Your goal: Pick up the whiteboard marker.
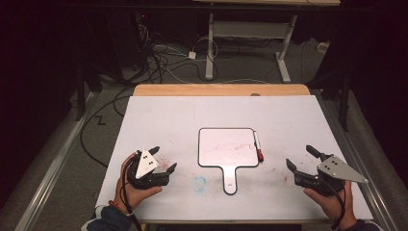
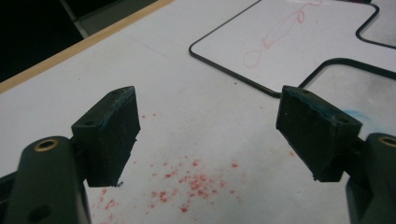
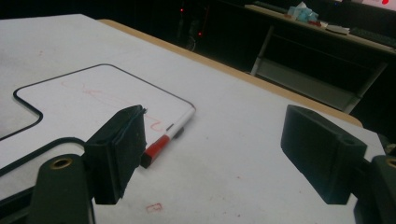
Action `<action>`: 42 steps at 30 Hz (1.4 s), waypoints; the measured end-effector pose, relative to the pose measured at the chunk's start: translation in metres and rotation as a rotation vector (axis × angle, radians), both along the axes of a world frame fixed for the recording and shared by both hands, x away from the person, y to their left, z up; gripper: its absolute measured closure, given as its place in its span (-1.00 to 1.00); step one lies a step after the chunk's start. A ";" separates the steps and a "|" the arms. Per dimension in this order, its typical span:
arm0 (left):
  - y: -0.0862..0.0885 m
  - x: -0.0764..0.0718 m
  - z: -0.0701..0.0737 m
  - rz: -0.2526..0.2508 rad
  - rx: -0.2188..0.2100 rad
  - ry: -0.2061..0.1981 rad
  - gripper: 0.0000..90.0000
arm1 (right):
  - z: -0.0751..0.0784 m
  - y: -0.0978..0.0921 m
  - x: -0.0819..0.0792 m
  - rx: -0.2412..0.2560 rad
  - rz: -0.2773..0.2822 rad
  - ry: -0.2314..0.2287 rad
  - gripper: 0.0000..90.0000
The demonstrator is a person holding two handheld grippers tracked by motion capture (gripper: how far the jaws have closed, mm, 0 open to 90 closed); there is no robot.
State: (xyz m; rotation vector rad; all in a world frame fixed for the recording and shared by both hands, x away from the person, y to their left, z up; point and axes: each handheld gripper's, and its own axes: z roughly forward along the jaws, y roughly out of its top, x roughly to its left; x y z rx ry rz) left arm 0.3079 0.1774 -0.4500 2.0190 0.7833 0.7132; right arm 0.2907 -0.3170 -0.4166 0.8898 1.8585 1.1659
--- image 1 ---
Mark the red and white marker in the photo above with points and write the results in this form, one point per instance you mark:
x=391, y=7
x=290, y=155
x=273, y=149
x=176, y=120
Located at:
x=258, y=146

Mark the wooden table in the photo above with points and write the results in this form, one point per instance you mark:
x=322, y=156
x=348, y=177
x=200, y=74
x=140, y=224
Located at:
x=192, y=90

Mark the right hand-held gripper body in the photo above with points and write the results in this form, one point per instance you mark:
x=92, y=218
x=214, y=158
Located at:
x=336, y=170

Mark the aluminium floor rail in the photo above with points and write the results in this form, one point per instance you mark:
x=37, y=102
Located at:
x=54, y=166
x=362, y=166

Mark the person's left hand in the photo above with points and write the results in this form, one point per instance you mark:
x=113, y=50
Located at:
x=133, y=195

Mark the person's right hand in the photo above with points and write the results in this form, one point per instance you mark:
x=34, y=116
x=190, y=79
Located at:
x=336, y=208

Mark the white paddle-shaped whiteboard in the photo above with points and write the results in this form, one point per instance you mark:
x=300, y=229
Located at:
x=224, y=141

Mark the white metal desk frame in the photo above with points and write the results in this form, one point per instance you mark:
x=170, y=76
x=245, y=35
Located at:
x=250, y=29

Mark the white power adapter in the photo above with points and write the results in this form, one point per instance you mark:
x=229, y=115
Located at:
x=191, y=55

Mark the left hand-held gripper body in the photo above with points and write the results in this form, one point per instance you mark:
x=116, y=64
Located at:
x=146, y=165

